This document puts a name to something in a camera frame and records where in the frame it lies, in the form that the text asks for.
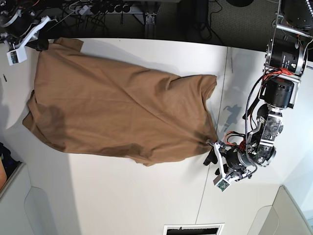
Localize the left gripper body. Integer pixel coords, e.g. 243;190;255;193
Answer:
206;140;256;183

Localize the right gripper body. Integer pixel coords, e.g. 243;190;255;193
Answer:
0;11;52;52

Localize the brown t-shirt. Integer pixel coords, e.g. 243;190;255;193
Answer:
22;38;217;166

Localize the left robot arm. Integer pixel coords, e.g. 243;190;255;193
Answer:
204;0;313;190

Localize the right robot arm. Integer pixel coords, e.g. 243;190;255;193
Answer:
0;0;51;50

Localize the white power strip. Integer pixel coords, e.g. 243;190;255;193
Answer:
69;5;91;16

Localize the white framed floor vent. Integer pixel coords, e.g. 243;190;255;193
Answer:
163;223;225;235

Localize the right grey chair back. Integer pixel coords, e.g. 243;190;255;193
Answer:
248;186;313;235

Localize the grey chair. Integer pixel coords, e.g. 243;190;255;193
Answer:
0;163;58;235
248;186;313;235

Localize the black power adapter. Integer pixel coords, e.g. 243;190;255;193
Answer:
195;0;208;23

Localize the left grey chair back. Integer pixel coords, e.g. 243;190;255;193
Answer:
0;163;58;235

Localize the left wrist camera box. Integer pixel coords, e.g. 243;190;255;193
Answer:
213;176;230;192

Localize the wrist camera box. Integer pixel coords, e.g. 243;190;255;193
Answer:
6;47;27;66
213;176;230;192

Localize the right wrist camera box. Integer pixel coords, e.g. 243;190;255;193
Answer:
6;47;27;66

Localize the aluminium table frame post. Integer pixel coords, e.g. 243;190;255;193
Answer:
145;14;156;39

